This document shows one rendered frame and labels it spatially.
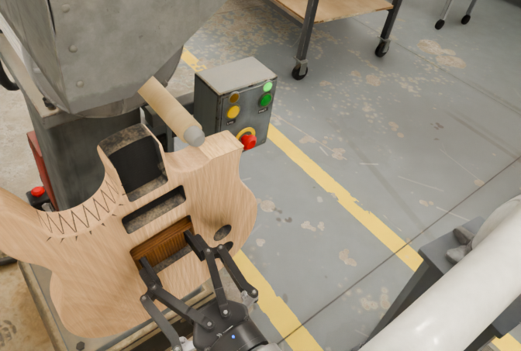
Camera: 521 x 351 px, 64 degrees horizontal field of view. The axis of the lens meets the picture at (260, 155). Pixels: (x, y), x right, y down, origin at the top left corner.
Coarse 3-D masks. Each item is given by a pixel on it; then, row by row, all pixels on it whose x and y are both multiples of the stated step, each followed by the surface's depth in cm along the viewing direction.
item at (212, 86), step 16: (224, 64) 92; (240, 64) 93; (256, 64) 93; (208, 80) 86; (224, 80) 87; (240, 80) 88; (256, 80) 89; (272, 80) 91; (208, 96) 87; (224, 96) 84; (240, 96) 87; (256, 96) 90; (272, 96) 93; (208, 112) 89; (224, 112) 87; (240, 112) 90; (256, 112) 94; (208, 128) 92; (224, 128) 90; (240, 128) 94; (256, 128) 97; (256, 144) 102
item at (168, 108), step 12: (144, 84) 58; (156, 84) 58; (144, 96) 58; (156, 96) 56; (168, 96) 56; (156, 108) 56; (168, 108) 55; (180, 108) 55; (168, 120) 54; (180, 120) 53; (192, 120) 53; (180, 132) 53
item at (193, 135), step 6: (192, 126) 53; (186, 132) 53; (192, 132) 52; (198, 132) 52; (186, 138) 53; (192, 138) 52; (198, 138) 52; (204, 138) 53; (192, 144) 52; (198, 144) 53
